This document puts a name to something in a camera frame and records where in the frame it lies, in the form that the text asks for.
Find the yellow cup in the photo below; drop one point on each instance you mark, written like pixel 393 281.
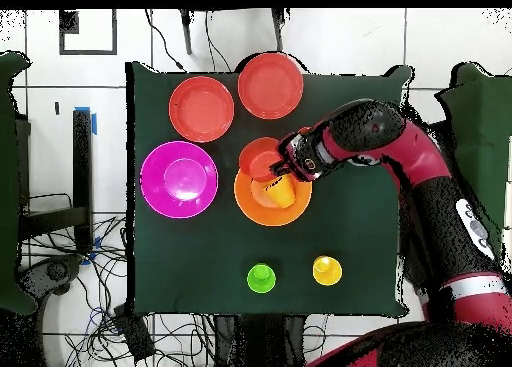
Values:
pixel 327 271

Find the black square frame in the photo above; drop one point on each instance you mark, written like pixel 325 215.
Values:
pixel 68 23

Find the black power strip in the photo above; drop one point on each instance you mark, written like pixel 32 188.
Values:
pixel 134 335

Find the green cup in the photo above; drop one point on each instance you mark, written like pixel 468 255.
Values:
pixel 261 278

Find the black stand leg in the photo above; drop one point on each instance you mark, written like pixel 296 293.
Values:
pixel 278 31
pixel 186 35

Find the large pink bowl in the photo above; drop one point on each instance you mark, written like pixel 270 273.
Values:
pixel 178 180

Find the small red bowl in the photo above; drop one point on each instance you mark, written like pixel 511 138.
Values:
pixel 256 159

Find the dark green table cloth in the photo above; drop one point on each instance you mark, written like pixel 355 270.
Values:
pixel 200 263

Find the green cloth covered table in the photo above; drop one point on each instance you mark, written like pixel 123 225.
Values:
pixel 488 123
pixel 10 183

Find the orange cup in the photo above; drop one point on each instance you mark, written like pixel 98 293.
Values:
pixel 282 193

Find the black post with blue tape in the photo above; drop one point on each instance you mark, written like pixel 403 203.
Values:
pixel 82 163

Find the large red bowl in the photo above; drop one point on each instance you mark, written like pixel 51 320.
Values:
pixel 201 109
pixel 270 85

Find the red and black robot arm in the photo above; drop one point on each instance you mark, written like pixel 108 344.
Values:
pixel 420 155

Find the large orange bowl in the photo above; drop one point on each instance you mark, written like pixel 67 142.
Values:
pixel 252 211

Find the black table base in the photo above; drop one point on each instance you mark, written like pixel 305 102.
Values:
pixel 256 339

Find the black round device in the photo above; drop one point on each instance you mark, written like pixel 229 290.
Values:
pixel 56 272

